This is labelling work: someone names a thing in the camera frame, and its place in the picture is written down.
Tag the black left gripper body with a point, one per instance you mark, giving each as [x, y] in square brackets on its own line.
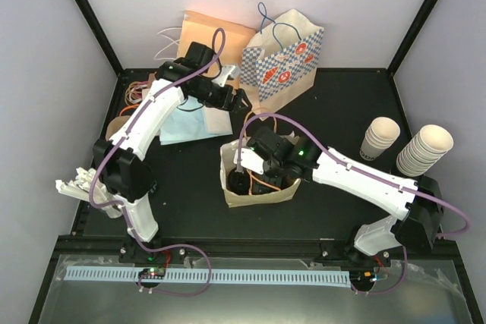
[222, 101]

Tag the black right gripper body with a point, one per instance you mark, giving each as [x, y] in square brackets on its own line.
[275, 183]

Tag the beige kraft paper bag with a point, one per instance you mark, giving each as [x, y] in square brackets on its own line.
[227, 152]

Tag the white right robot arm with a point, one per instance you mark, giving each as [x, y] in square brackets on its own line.
[413, 218]

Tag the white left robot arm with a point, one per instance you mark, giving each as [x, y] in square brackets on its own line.
[119, 161]

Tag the light blue paper bag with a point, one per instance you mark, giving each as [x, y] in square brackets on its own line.
[200, 124]

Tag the blue checkered paper bag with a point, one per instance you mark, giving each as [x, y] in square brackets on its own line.
[280, 61]

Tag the orange paper bag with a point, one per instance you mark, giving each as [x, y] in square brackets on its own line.
[200, 28]

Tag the flat brown paper bags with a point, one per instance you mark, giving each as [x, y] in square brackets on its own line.
[136, 93]

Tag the brown pulp carrier stack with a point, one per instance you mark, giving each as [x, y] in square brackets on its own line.
[115, 125]

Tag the short white cup stack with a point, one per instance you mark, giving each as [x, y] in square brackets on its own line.
[380, 135]

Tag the tall white cup stack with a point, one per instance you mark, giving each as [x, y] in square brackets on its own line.
[424, 150]

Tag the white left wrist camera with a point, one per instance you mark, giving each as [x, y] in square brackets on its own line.
[228, 72]

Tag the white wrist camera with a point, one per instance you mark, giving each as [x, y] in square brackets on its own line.
[250, 160]
[228, 72]

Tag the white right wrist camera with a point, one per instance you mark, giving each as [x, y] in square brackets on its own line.
[250, 160]

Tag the light blue cable duct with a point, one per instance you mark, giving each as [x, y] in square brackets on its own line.
[214, 276]

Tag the black frame post left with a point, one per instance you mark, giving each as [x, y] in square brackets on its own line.
[100, 35]

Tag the black frame post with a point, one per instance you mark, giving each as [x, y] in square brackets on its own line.
[421, 17]
[100, 35]

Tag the black frame post right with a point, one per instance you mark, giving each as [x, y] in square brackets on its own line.
[421, 17]

